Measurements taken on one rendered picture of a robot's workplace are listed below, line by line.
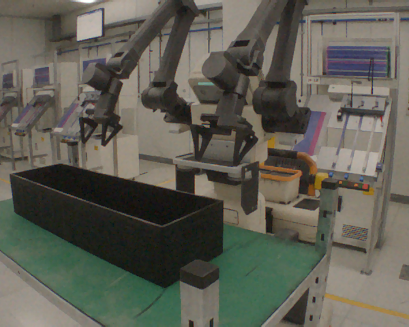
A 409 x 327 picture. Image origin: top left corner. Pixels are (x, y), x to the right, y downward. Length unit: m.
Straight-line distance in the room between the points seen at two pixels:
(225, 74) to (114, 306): 0.48
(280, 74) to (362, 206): 2.02
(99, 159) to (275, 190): 3.40
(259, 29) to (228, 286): 0.58
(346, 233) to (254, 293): 2.43
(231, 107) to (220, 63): 0.10
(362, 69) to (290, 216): 1.75
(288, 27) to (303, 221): 0.72
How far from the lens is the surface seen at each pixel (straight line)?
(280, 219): 1.45
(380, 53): 2.91
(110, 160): 4.71
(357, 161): 2.59
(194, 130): 0.79
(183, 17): 1.35
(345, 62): 2.96
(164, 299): 0.59
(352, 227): 2.97
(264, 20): 0.92
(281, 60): 1.03
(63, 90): 5.94
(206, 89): 1.16
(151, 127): 6.21
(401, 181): 4.50
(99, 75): 1.05
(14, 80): 7.11
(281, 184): 1.46
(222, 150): 1.17
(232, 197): 1.25
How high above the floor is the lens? 1.27
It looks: 12 degrees down
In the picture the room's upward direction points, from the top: straight up
